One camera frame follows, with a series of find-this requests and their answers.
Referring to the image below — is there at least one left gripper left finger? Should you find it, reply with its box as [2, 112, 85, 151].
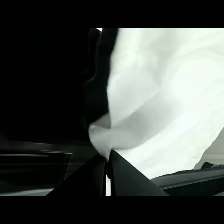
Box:
[46, 153, 107, 197]

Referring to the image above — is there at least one white garment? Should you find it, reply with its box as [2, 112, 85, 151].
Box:
[87, 27, 224, 197]

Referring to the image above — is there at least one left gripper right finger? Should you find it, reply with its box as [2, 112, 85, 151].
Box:
[108, 149, 170, 197]

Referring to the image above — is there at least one black garment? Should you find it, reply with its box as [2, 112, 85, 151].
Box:
[79, 27, 120, 148]

